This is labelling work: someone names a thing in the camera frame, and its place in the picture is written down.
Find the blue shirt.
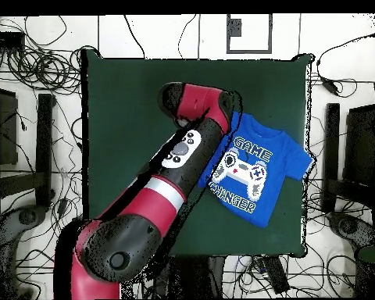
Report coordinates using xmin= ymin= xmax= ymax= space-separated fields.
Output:
xmin=197 ymin=111 xmax=313 ymax=229

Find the dark green table cloth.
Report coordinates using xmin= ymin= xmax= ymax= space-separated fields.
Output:
xmin=80 ymin=49 xmax=315 ymax=259

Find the long black power strip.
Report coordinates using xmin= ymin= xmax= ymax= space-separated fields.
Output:
xmin=262 ymin=255 xmax=291 ymax=295

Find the small grey square plate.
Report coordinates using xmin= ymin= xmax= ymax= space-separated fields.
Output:
xmin=229 ymin=18 xmax=243 ymax=38

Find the black power adapter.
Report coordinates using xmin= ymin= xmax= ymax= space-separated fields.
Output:
xmin=321 ymin=79 xmax=341 ymax=96

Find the black office chair base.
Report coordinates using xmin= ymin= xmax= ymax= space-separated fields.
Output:
xmin=0 ymin=205 xmax=48 ymax=251
xmin=327 ymin=211 xmax=375 ymax=249

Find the dark box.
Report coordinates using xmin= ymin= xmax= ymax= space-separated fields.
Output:
xmin=0 ymin=87 xmax=19 ymax=166
xmin=342 ymin=104 xmax=375 ymax=188

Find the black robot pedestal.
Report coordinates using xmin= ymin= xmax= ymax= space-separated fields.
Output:
xmin=143 ymin=255 xmax=227 ymax=299

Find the grey square frame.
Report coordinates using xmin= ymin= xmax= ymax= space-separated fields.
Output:
xmin=226 ymin=13 xmax=273 ymax=55

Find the black cable coil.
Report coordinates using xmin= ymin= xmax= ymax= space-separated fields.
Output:
xmin=7 ymin=46 xmax=82 ymax=95

